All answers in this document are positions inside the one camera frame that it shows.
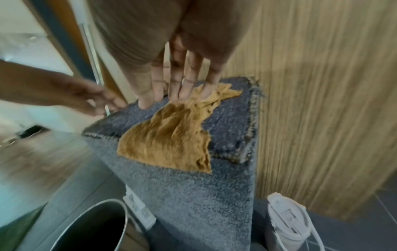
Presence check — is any person's right hand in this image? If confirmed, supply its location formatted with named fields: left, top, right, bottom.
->
left=86, top=0, right=260, bottom=110

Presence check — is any person's left hand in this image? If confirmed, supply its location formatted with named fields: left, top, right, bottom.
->
left=55, top=72, right=129, bottom=117

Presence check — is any brown cleaning cloth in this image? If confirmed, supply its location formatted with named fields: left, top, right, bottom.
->
left=117, top=83, right=243, bottom=175

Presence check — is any wooden framed door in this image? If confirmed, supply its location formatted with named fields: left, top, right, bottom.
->
left=21, top=0, right=131, bottom=116

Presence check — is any white paper label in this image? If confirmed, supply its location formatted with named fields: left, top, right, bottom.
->
left=123, top=184, right=157, bottom=230

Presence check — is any steel bin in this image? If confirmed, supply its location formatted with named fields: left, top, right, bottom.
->
left=51, top=199, right=150, bottom=251

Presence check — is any grey carpeted block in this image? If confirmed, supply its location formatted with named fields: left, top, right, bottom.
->
left=82, top=76, right=265, bottom=251

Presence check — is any white water jug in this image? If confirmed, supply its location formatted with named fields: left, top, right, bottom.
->
left=265, top=192, right=327, bottom=251

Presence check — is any metal door handle bar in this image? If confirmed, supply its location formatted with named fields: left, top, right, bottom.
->
left=79, top=23, right=112, bottom=116

